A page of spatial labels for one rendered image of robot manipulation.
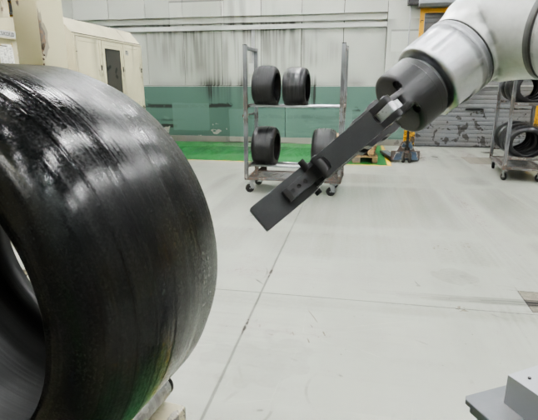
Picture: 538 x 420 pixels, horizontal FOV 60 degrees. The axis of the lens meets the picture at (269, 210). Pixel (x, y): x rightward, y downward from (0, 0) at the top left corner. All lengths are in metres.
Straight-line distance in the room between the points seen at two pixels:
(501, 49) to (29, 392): 0.87
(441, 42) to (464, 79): 0.05
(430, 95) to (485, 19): 0.10
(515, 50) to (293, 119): 11.33
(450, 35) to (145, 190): 0.38
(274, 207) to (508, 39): 0.29
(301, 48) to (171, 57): 3.35
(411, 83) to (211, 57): 11.89
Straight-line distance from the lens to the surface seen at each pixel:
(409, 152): 9.17
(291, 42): 11.93
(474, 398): 1.37
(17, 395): 0.94
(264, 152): 6.18
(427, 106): 0.52
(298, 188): 0.47
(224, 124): 12.22
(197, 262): 0.63
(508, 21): 0.55
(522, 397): 1.33
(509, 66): 0.57
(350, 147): 0.46
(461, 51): 0.54
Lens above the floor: 1.42
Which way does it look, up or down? 15 degrees down
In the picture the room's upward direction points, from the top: straight up
